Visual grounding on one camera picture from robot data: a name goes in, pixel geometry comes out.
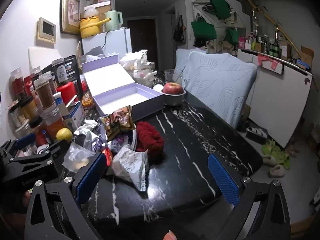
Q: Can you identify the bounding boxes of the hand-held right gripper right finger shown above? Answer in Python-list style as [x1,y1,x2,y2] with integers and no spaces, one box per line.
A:
[207,154,292,240]

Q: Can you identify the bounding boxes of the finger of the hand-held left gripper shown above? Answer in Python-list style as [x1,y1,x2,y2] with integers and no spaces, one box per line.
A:
[0,133,37,157]
[37,140,69,160]

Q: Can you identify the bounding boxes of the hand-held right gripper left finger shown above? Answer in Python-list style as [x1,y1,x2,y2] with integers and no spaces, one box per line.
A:
[24,152,108,240]

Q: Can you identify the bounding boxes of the clear plastic packet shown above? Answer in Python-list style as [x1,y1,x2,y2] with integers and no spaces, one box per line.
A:
[62,141,97,173]

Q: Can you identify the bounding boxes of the purple drawstring pouch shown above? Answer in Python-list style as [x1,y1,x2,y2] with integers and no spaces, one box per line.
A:
[84,131,109,153]

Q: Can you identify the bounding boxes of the white patterned packet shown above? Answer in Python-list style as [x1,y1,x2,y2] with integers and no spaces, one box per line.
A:
[107,146,150,192]

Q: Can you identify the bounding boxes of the purple snack packet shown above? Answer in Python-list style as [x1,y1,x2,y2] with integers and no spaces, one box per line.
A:
[110,134,137,155]

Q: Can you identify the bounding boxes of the brown gold snack packet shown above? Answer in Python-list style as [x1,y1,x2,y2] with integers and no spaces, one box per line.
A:
[102,105,137,140]

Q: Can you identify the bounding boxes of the red knitted yarn piece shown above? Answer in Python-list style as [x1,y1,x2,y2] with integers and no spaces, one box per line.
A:
[136,121,165,165]

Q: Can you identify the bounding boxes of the lavender gift box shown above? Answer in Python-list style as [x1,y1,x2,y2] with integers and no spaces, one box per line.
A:
[82,55,165,122]

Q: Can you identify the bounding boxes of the yellow lemon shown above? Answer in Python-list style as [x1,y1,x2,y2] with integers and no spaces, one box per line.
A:
[55,127,73,141]

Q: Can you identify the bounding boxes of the crumpled white tissue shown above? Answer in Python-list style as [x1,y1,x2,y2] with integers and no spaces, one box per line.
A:
[74,119,100,140]

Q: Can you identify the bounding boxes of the blue white carton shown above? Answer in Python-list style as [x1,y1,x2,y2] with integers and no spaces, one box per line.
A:
[61,100,87,132]

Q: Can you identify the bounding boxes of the cluster of spice jars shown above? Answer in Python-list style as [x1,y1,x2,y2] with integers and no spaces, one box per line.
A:
[9,57,67,143]

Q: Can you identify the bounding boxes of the beige slipper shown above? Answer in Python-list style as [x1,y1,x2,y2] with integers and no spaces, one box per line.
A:
[261,155,277,167]
[269,165,286,178]

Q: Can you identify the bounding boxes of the yellow orange snack bag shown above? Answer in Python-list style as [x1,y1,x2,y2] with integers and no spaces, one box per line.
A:
[81,92,95,109]

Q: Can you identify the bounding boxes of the black white striped item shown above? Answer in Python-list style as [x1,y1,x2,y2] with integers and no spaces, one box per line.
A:
[246,127,268,144]

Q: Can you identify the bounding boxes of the red canister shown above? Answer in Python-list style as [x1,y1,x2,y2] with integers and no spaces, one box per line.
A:
[56,81,80,105]

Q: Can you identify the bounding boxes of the green slippers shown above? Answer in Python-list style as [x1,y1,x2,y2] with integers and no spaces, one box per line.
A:
[261,140,292,169]

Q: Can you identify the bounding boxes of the black printed pouch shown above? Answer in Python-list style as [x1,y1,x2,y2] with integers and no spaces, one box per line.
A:
[41,54,84,100]

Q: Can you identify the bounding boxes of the white cabinet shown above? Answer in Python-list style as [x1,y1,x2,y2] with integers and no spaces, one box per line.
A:
[236,47,313,149]

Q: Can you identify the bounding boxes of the large leaf pattern chair cushion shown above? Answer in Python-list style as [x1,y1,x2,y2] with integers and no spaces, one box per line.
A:
[185,51,258,128]

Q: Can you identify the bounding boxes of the metal bowl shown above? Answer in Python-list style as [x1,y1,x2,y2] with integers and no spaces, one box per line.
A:
[161,90,187,106]

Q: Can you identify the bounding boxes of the gold leaf ornament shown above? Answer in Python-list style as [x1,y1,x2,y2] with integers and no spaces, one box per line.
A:
[76,41,83,63]

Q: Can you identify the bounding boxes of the grey plastic pouch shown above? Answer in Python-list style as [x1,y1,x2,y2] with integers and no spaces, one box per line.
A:
[84,45,105,58]

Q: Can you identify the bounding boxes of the red apple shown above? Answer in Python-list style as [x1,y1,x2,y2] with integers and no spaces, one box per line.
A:
[163,82,184,95]

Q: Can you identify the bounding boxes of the white ceramic teapot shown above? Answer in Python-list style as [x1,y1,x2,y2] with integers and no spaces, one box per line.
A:
[132,54,157,88]

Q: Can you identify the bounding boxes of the clear plastic food bag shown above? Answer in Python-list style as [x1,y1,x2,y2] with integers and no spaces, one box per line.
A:
[119,50,148,70]

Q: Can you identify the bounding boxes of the glass mug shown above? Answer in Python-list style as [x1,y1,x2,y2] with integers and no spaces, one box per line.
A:
[164,69,188,88]

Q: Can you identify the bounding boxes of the white refrigerator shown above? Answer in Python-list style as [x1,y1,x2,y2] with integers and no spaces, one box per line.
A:
[81,28,132,55]

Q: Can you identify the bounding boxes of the yellow pot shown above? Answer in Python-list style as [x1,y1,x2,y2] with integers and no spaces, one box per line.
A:
[79,16,112,39]

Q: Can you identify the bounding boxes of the small leaf pattern chair cushion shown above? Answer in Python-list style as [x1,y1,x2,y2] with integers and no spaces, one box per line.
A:
[174,48,208,80]

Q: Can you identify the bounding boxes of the pink cloth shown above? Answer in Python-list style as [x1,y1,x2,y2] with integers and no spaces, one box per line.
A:
[257,54,284,72]

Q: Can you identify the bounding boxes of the gold framed picture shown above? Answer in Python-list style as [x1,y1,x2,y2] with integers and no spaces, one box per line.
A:
[59,0,81,36]

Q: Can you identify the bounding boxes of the green electric kettle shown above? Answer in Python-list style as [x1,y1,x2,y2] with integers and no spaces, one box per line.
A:
[104,10,123,33]

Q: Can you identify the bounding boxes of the white plastic bag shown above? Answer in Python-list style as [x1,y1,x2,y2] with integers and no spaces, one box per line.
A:
[84,6,99,19]

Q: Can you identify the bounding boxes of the dark door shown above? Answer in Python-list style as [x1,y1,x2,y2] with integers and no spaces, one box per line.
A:
[129,19,158,65]

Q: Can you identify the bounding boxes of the row of bottles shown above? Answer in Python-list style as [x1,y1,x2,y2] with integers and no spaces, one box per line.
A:
[237,29,283,58]

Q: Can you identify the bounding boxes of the small green tote bag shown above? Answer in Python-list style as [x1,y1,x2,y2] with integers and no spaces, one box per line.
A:
[225,27,242,44]

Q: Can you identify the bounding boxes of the stacked cardboard boxes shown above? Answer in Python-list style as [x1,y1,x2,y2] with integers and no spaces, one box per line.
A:
[84,0,115,18]

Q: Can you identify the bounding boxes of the brown cardboard box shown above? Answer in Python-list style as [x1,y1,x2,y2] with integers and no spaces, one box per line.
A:
[299,45,315,68]

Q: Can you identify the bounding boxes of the wide green tote bag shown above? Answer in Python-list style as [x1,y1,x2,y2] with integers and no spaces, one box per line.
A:
[190,14,217,40]

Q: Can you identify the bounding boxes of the black hanging bag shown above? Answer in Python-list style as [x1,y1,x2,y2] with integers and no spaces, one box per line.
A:
[172,15,187,43]

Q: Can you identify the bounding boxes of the bamboo stair railing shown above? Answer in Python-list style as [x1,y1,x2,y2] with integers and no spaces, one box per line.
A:
[244,0,303,58]

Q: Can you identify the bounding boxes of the tall green tote bag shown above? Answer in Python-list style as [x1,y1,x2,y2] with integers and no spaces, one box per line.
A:
[209,0,232,20]

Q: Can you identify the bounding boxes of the wall intercom panel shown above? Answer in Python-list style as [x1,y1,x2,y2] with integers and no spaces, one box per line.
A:
[36,17,57,44]

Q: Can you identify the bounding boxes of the black power cable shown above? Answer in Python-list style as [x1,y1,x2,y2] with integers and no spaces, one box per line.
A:
[101,30,110,49]

